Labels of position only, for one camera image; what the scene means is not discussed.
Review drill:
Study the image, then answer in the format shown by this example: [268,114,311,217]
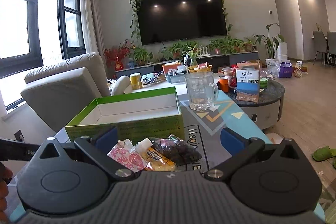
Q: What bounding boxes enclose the yellow woven basket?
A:
[187,65,213,73]

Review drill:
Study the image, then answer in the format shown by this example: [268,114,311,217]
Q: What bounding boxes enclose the green slipper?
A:
[312,146,336,161]

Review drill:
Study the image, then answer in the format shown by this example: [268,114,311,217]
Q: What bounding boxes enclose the colourful table mat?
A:
[177,91,270,173]

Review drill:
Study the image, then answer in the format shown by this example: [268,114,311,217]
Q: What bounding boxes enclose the black wall television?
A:
[136,0,227,45]

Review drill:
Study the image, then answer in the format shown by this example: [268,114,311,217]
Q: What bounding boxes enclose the beige sofa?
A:
[21,52,131,132]

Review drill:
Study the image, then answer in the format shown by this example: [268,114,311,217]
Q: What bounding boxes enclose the green cardboard box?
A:
[65,87,185,143]

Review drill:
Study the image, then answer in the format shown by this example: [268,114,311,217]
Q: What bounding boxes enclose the tall green leaf plant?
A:
[253,23,285,59]

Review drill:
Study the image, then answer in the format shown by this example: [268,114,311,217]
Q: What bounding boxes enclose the clear glass mug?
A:
[185,72,219,111]

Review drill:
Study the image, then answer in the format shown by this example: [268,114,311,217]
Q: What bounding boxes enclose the purple gift bag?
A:
[278,62,293,78]

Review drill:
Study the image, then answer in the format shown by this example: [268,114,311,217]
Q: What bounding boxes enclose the grey dining chair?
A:
[313,31,327,64]

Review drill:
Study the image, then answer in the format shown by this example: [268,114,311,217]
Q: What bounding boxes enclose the window with black frame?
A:
[0,0,87,77]

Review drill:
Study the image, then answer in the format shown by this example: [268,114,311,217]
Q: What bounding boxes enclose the dark dried fruit packet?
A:
[149,134,202,166]

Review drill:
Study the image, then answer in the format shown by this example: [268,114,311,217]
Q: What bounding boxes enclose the black tv console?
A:
[114,50,260,80]

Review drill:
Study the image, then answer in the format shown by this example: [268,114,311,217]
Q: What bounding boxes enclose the spider plant in vase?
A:
[182,44,202,67]

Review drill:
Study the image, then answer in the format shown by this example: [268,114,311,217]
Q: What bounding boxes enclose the pink white snack pouch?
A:
[107,139,147,172]

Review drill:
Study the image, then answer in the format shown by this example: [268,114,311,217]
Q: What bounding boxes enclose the round dark side table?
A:
[228,80,285,130]

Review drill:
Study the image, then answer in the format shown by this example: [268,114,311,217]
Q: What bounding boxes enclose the red flower arrangement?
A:
[104,39,133,71]

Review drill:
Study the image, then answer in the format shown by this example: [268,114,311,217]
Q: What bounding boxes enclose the blue white carton box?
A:
[236,62,260,102]

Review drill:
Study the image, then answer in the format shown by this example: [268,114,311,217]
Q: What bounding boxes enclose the yellow canister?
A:
[129,73,142,90]

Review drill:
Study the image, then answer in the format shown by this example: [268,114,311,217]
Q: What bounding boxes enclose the orange cup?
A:
[218,77,229,93]

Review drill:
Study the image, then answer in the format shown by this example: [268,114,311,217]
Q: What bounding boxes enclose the yellow snack packet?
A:
[135,138,177,172]

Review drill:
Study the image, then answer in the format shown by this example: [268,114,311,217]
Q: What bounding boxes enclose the wall power socket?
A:
[14,130,25,142]

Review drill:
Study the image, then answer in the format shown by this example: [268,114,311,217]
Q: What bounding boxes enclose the grey blue storage tray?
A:
[165,69,186,84]

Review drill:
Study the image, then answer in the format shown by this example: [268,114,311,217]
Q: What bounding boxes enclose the person's left hand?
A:
[0,163,13,223]

